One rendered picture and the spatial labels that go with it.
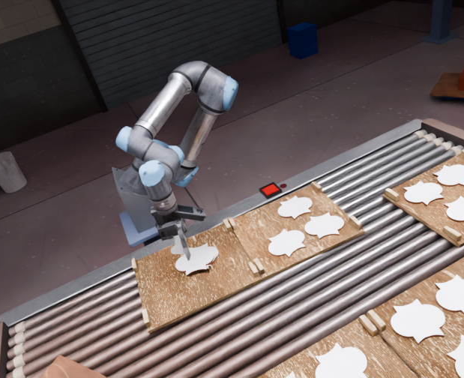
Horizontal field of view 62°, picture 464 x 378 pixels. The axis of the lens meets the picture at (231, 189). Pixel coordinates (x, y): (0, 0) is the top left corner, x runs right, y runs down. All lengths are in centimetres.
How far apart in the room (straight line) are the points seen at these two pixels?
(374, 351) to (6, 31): 541
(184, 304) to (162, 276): 17
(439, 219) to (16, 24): 525
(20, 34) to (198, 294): 488
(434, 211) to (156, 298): 104
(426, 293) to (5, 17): 540
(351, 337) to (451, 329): 26
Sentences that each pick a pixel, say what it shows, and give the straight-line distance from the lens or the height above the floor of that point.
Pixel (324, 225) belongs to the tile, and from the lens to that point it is 148.
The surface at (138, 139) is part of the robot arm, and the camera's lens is 128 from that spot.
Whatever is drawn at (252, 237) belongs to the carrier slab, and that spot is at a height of 94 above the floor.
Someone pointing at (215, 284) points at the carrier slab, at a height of 94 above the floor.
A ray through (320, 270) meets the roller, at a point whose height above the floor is 91.
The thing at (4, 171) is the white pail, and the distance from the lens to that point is 479.
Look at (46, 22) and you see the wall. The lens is 579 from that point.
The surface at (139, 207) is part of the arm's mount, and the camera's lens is 175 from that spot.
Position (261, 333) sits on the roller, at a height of 91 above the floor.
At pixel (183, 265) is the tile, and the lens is 145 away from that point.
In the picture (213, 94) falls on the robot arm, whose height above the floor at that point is 142.
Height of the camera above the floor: 196
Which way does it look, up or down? 35 degrees down
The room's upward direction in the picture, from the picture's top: 16 degrees counter-clockwise
